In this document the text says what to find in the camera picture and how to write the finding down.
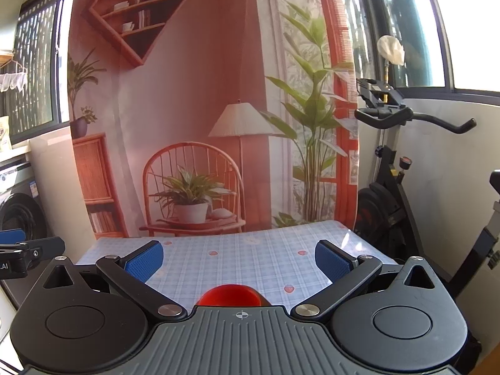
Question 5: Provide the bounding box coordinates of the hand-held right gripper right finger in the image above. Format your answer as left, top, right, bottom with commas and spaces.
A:
291, 239, 437, 323

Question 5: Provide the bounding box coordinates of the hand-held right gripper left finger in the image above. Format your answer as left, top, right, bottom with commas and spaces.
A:
41, 240, 188, 323

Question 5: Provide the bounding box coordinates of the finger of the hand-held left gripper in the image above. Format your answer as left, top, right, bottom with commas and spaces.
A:
0, 228, 28, 246
0, 236, 67, 273

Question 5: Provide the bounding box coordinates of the red bowl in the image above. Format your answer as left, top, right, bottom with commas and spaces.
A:
195, 284, 271, 308

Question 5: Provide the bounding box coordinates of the grey washing machine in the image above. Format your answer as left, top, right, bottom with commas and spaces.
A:
0, 155, 53, 311

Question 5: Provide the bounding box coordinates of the black exercise bike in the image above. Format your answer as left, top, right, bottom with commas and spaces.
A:
352, 77, 500, 373

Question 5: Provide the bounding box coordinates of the blue plaid tablecloth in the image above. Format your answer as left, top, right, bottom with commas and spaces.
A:
76, 220, 400, 308

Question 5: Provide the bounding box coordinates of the pale paper bag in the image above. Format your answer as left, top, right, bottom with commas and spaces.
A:
0, 116, 13, 152

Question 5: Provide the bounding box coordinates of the hanger with white cloth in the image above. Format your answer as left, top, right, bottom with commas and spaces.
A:
0, 49, 29, 93

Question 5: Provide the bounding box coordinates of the printed room backdrop cloth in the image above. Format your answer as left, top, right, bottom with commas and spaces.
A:
67, 0, 361, 240

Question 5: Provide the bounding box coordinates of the white cloth on stick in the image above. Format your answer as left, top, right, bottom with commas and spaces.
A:
377, 35, 406, 66

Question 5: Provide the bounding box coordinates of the window with dark frame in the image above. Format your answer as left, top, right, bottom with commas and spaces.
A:
352, 0, 500, 107
8, 0, 76, 146

